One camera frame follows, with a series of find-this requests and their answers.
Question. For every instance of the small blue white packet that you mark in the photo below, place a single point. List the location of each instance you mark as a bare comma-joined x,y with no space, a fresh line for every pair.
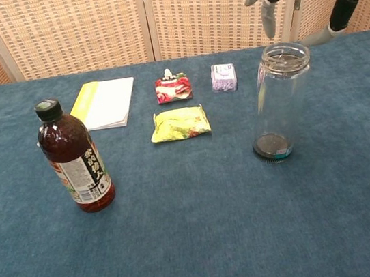
223,78

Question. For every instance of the dark glass bottle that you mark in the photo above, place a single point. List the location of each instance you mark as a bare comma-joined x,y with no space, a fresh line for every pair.
74,161

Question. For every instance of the yellow and white notebook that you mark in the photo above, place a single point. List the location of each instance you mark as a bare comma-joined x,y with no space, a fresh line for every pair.
106,103

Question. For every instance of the black screen hinge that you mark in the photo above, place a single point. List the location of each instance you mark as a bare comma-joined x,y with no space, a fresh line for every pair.
297,0

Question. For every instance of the tall clear glass cup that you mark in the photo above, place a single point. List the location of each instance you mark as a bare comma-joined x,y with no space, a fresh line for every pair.
283,104

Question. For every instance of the blue table cloth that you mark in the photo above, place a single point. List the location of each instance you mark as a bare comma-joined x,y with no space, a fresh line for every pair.
198,229

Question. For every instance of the yellow-green snack packet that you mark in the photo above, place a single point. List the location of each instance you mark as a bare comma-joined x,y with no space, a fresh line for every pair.
179,125

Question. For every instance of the red drink pouch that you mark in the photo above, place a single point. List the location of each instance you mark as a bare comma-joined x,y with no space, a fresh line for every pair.
173,90

